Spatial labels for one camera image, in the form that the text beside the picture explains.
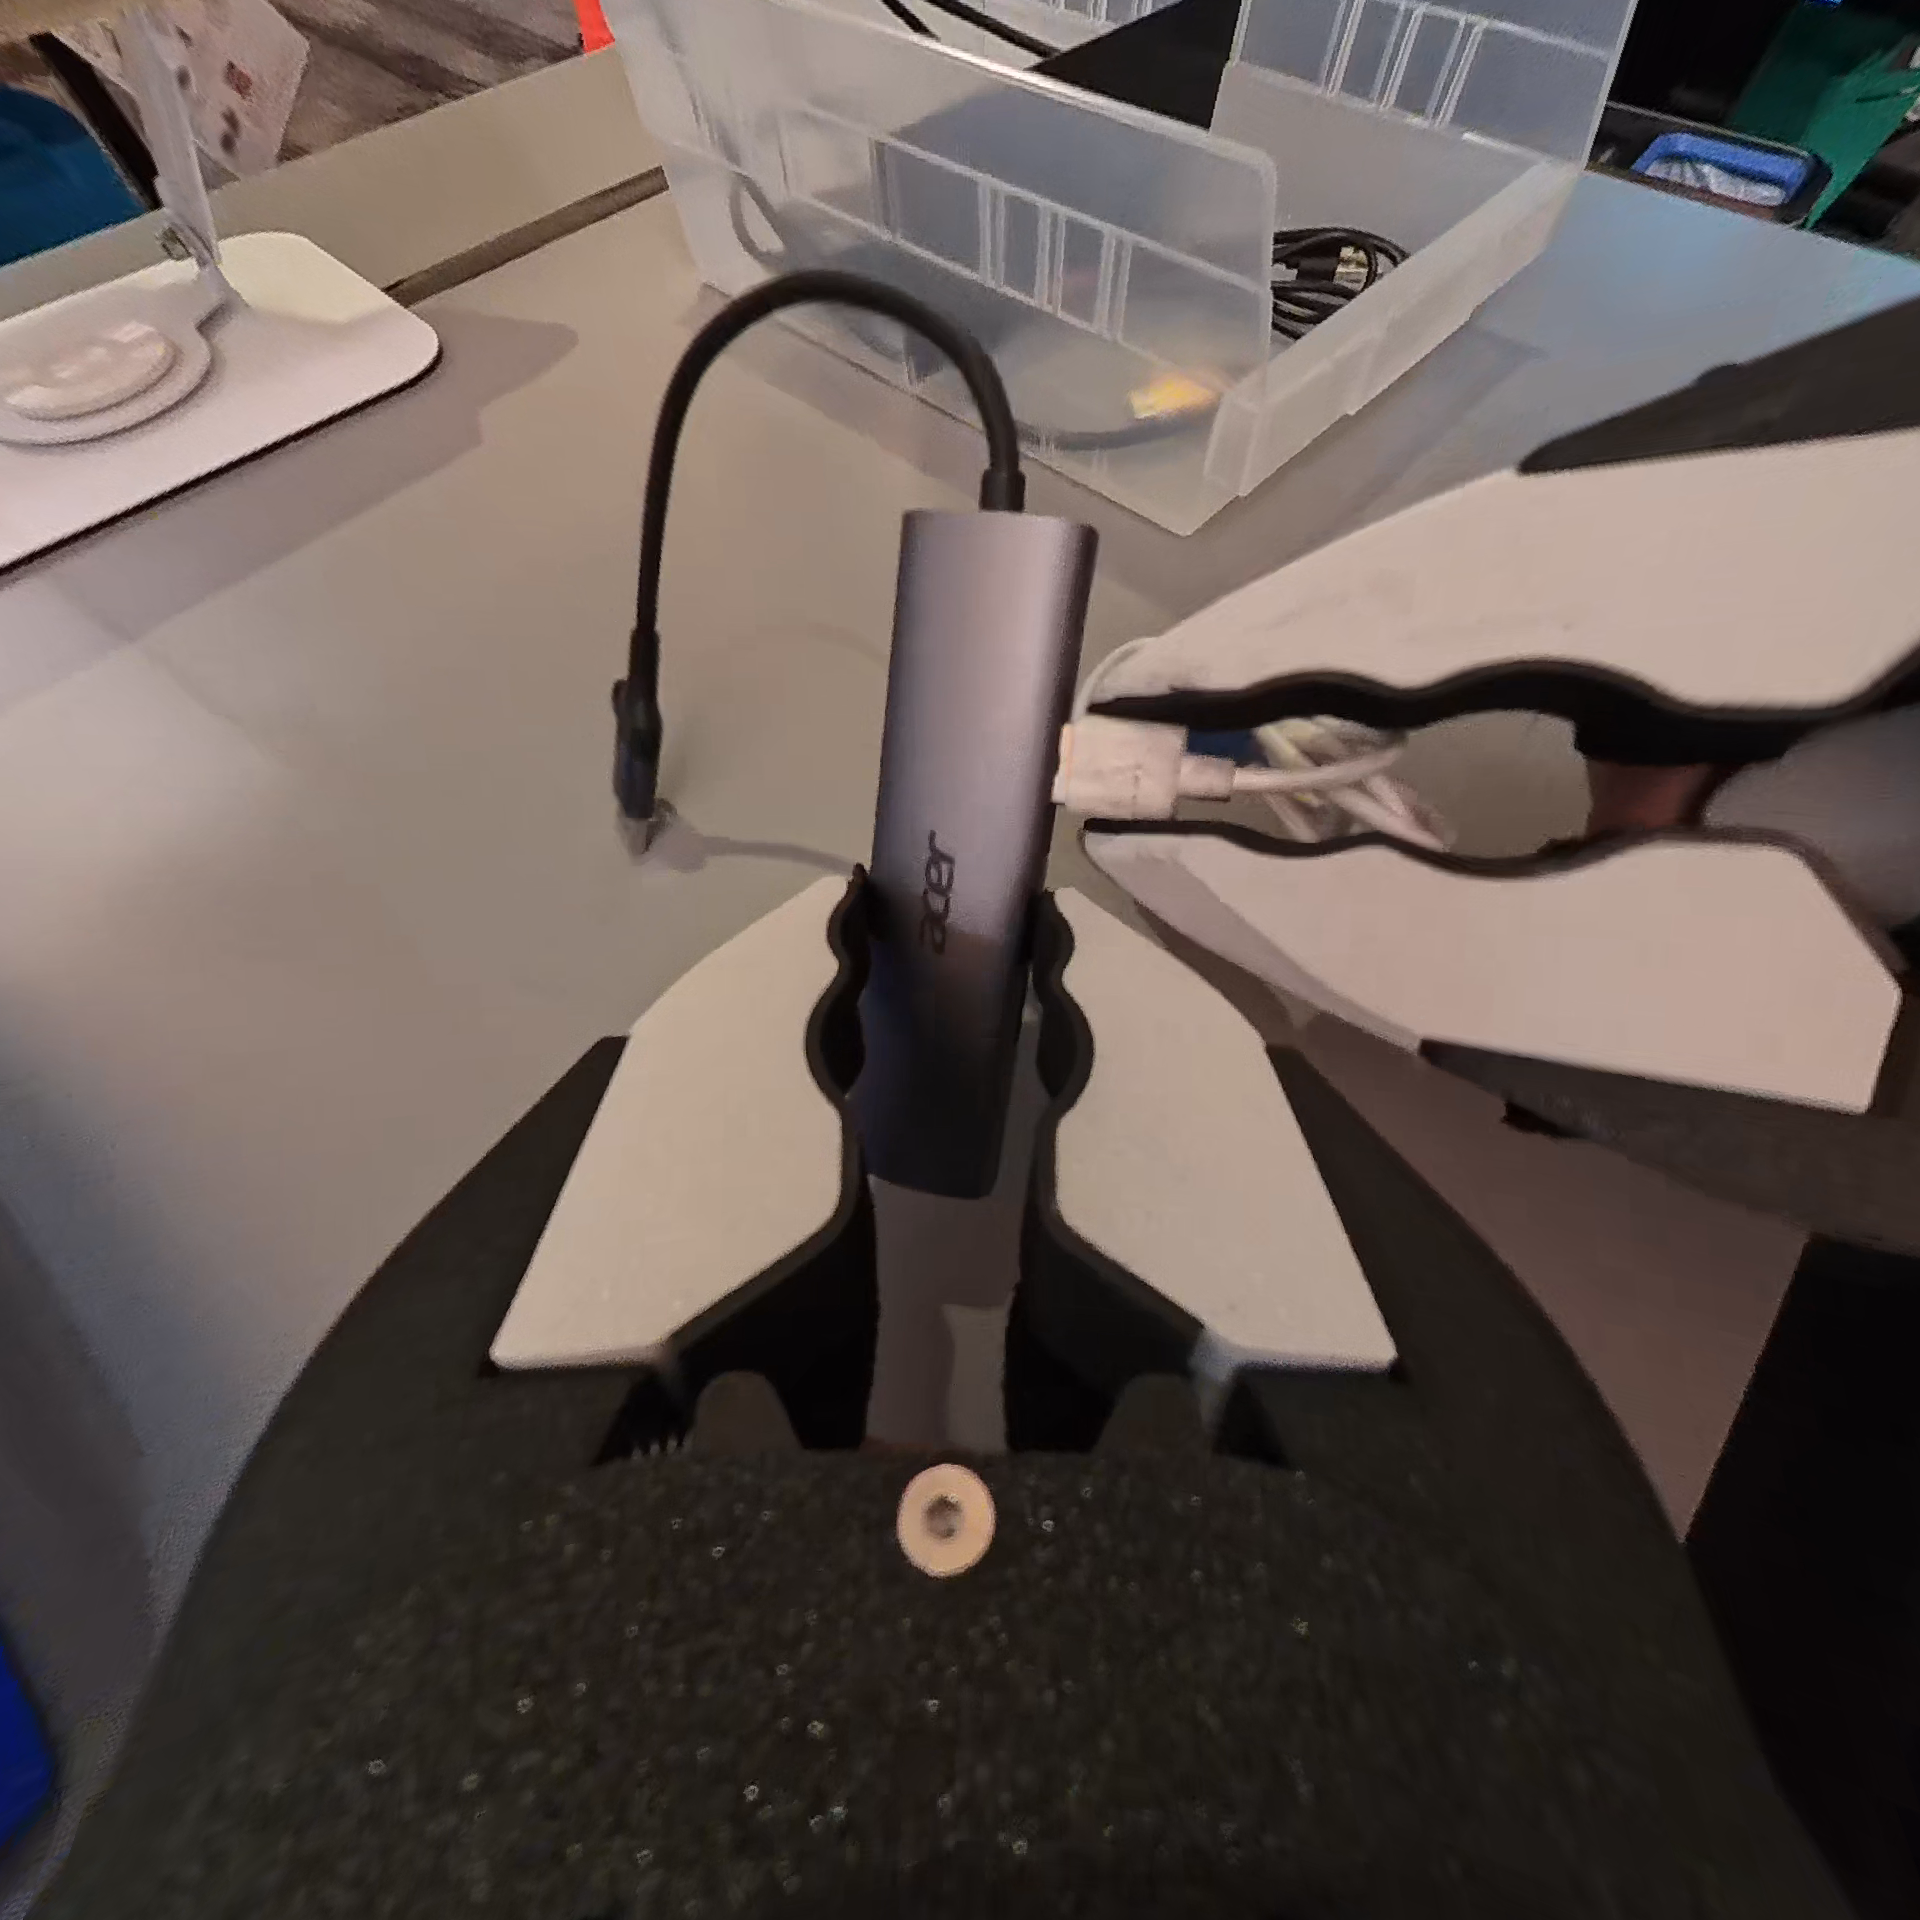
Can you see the blue tape band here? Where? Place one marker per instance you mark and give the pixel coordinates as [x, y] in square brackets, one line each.
[1216, 737]

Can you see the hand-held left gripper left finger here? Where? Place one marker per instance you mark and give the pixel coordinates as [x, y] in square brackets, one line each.
[691, 1187]

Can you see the blue box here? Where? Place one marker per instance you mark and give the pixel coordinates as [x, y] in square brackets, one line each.
[62, 179]

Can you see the clear plastic bin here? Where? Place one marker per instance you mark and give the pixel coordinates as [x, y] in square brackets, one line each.
[1051, 222]

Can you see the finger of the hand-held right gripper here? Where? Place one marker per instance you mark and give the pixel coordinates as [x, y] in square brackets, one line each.
[1575, 959]
[1575, 588]

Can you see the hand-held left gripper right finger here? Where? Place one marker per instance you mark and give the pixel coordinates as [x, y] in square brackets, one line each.
[1216, 1187]

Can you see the white folding stand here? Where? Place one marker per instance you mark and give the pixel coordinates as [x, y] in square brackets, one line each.
[227, 329]

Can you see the person's right hand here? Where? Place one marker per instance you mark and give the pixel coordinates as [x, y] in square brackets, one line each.
[1644, 793]

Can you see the grey desk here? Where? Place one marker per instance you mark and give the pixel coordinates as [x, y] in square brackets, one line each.
[375, 750]

